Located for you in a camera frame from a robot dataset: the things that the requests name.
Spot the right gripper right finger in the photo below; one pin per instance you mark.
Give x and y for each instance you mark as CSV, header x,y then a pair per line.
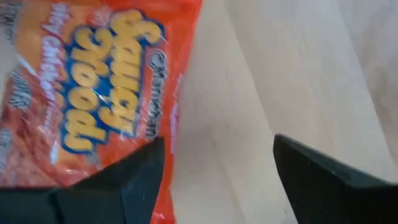
x,y
326,196

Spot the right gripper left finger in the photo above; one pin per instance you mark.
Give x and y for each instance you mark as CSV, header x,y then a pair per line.
x,y
124,193

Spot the orange Saucy Noods pack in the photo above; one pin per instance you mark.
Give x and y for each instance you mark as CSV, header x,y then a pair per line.
x,y
93,77

